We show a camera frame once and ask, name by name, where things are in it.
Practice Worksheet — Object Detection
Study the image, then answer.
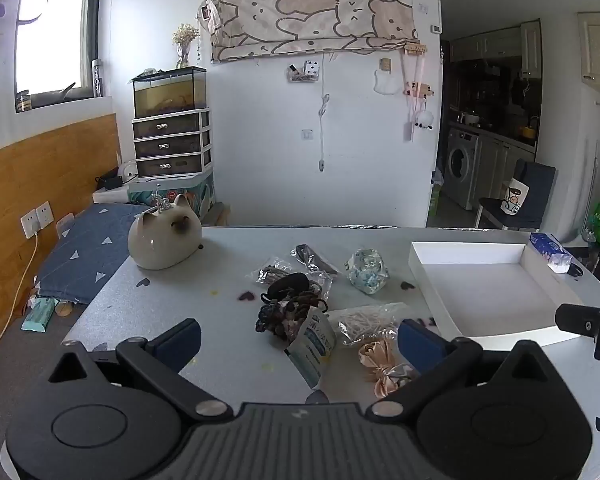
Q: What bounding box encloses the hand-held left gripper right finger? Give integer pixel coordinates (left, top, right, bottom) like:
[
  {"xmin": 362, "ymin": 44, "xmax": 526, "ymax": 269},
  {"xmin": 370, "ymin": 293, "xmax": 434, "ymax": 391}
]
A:
[{"xmin": 365, "ymin": 319, "xmax": 556, "ymax": 421}]

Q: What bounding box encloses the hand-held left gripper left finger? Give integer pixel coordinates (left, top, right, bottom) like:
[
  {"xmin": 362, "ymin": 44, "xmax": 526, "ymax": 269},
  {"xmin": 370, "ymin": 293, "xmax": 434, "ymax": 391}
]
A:
[{"xmin": 47, "ymin": 318, "xmax": 235, "ymax": 422}]

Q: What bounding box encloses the pink satin scrunchie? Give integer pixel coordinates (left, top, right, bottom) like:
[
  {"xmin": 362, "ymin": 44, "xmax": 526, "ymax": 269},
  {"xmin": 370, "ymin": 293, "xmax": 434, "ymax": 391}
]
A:
[{"xmin": 357, "ymin": 338, "xmax": 421, "ymax": 399}]

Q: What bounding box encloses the white shallow tray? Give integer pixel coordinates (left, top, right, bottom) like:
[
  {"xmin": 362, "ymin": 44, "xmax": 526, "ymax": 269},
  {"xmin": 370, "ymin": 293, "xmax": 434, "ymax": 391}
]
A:
[{"xmin": 408, "ymin": 241, "xmax": 588, "ymax": 348}]

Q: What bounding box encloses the blue print satin pouch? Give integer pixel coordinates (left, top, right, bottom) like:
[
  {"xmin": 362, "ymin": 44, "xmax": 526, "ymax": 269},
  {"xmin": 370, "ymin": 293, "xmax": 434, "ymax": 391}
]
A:
[{"xmin": 344, "ymin": 247, "xmax": 391, "ymax": 294}]

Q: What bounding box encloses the black scrunchie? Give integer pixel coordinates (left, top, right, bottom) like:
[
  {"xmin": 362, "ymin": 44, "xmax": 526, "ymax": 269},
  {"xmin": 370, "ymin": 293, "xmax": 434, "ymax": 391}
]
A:
[{"xmin": 267, "ymin": 272, "xmax": 311, "ymax": 301}]

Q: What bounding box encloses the bag of cotton swabs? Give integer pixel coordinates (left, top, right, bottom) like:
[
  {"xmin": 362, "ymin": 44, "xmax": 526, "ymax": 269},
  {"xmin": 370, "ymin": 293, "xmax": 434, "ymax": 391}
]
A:
[{"xmin": 327, "ymin": 302, "xmax": 411, "ymax": 346}]

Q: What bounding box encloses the blue tissue pack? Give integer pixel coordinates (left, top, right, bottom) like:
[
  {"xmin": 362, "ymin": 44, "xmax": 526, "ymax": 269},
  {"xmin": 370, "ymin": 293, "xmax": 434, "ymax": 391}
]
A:
[{"xmin": 529, "ymin": 232, "xmax": 573, "ymax": 275}]

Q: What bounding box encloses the cat-shaped ceramic holder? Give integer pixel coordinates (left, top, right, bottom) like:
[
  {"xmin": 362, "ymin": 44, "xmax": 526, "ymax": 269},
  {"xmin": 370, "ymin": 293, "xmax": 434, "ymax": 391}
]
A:
[{"xmin": 127, "ymin": 192, "xmax": 203, "ymax": 271}]

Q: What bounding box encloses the white blue mask packet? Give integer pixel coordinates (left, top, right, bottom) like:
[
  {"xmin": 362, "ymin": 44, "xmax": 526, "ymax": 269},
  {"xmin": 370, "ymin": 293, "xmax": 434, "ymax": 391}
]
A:
[{"xmin": 285, "ymin": 310, "xmax": 337, "ymax": 390}]

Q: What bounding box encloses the blue triangle print pillow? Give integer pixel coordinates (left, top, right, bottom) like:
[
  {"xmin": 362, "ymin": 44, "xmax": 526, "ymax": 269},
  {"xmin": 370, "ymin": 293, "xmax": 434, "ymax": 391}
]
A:
[{"xmin": 37, "ymin": 203, "xmax": 151, "ymax": 306}]

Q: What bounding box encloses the dark blue chair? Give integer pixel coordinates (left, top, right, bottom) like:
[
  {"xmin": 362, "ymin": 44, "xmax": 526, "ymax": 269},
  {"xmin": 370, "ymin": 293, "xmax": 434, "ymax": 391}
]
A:
[{"xmin": 477, "ymin": 160, "xmax": 556, "ymax": 231}]

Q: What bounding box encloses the printed tote bag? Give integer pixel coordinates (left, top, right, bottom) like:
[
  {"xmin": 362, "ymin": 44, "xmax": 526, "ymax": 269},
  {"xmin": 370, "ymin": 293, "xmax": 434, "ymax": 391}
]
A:
[{"xmin": 500, "ymin": 178, "xmax": 531, "ymax": 215}]

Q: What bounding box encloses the packet of dark cloth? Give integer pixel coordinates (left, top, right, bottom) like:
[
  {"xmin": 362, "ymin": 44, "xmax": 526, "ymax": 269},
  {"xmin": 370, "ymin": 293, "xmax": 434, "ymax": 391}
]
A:
[{"xmin": 290, "ymin": 243, "xmax": 338, "ymax": 276}]

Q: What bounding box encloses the metal ornament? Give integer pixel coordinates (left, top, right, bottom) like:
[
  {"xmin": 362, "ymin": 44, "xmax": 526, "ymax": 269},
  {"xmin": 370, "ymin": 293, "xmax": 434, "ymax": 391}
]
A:
[{"xmin": 150, "ymin": 185, "xmax": 173, "ymax": 212}]

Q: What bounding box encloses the green tissue pack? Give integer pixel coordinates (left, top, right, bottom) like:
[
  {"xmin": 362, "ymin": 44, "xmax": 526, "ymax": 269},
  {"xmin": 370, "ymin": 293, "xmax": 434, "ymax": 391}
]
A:
[{"xmin": 21, "ymin": 297, "xmax": 56, "ymax": 333}]

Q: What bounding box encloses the green carton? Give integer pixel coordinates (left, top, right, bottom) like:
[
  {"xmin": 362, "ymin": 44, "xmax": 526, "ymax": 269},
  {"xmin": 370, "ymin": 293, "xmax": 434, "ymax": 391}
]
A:
[{"xmin": 427, "ymin": 170, "xmax": 446, "ymax": 218}]

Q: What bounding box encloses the printed storage box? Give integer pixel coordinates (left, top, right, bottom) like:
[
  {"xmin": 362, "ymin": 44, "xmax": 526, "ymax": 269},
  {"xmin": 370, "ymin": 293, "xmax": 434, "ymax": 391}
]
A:
[{"xmin": 128, "ymin": 170, "xmax": 216, "ymax": 224}]

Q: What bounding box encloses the lower kitchen cabinet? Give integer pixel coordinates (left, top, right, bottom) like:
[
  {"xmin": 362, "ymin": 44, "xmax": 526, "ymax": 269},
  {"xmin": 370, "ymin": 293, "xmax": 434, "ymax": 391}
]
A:
[{"xmin": 477, "ymin": 135, "xmax": 537, "ymax": 201}]

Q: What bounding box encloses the kitchen cabinet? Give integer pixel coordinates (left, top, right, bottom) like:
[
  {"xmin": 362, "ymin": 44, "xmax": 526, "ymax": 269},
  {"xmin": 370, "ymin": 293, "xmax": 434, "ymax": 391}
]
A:
[
  {"xmin": 450, "ymin": 20, "xmax": 543, "ymax": 78},
  {"xmin": 477, "ymin": 135, "xmax": 537, "ymax": 201}
]

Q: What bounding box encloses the black electronic device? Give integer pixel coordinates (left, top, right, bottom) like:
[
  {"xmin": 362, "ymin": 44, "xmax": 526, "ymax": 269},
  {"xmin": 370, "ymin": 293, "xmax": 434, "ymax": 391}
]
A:
[{"xmin": 95, "ymin": 169, "xmax": 124, "ymax": 191}]

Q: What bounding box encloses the white washing machine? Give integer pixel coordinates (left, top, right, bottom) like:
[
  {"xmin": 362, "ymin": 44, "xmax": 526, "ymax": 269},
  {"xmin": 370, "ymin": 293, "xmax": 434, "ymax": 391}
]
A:
[{"xmin": 445, "ymin": 127, "xmax": 481, "ymax": 209}]

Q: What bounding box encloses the plastic drawer unit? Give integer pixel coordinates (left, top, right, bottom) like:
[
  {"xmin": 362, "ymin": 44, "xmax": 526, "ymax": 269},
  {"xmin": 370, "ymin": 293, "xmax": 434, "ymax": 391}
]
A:
[{"xmin": 131, "ymin": 108, "xmax": 212, "ymax": 179}]

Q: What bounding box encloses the glass fish tank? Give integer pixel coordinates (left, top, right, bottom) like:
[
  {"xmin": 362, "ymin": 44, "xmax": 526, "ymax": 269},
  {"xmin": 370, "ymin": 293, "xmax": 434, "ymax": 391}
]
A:
[{"xmin": 132, "ymin": 66, "xmax": 208, "ymax": 120}]

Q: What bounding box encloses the white cat-shaped hanging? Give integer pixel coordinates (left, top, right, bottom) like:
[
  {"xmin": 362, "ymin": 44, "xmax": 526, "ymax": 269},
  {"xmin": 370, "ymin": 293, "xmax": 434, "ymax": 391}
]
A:
[{"xmin": 372, "ymin": 58, "xmax": 401, "ymax": 96}]

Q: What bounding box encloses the upper kitchen cabinet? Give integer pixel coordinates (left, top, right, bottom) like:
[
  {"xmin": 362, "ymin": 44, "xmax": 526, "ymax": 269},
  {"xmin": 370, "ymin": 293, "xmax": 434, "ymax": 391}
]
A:
[{"xmin": 450, "ymin": 20, "xmax": 543, "ymax": 78}]

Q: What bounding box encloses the vase of dried flowers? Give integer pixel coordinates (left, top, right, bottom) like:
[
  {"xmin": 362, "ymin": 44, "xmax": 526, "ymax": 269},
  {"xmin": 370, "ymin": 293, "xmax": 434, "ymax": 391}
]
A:
[{"xmin": 172, "ymin": 23, "xmax": 201, "ymax": 69}]

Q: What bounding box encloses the window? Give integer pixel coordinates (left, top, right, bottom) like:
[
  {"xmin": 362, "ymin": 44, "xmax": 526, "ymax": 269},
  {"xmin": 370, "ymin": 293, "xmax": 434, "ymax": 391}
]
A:
[{"xmin": 15, "ymin": 0, "xmax": 103, "ymax": 111}]

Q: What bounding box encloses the bear print cloth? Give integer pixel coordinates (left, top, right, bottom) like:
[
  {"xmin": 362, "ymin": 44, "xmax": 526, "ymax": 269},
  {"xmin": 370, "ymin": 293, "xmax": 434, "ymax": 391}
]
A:
[{"xmin": 198, "ymin": 0, "xmax": 421, "ymax": 63}]

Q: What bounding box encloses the pile of hair ties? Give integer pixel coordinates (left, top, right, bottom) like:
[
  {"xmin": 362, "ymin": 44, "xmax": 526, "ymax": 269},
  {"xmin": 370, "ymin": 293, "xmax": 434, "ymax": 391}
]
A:
[{"xmin": 255, "ymin": 285, "xmax": 331, "ymax": 347}]

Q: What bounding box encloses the packet of brown hair ties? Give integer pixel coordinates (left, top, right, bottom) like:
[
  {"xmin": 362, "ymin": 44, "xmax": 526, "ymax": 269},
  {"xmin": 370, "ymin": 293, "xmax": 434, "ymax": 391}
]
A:
[{"xmin": 245, "ymin": 257, "xmax": 333, "ymax": 306}]

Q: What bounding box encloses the white power cable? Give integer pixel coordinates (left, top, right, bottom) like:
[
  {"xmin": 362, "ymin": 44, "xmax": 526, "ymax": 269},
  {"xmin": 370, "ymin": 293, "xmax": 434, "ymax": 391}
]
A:
[{"xmin": 7, "ymin": 230, "xmax": 40, "ymax": 318}]

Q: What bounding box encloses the white wall socket pair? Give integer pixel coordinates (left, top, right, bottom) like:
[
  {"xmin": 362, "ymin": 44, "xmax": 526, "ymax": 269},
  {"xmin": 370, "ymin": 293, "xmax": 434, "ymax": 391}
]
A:
[{"xmin": 21, "ymin": 201, "xmax": 55, "ymax": 239}]

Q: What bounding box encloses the white hanging cord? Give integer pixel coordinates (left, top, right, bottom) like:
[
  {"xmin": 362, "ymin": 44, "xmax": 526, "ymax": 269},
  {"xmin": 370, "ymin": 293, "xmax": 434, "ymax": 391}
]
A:
[{"xmin": 317, "ymin": 80, "xmax": 329, "ymax": 172}]

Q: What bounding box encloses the clear wall organiser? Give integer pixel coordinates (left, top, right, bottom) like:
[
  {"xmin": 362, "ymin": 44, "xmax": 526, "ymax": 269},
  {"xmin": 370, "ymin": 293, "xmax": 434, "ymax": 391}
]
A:
[{"xmin": 286, "ymin": 60, "xmax": 323, "ymax": 82}]

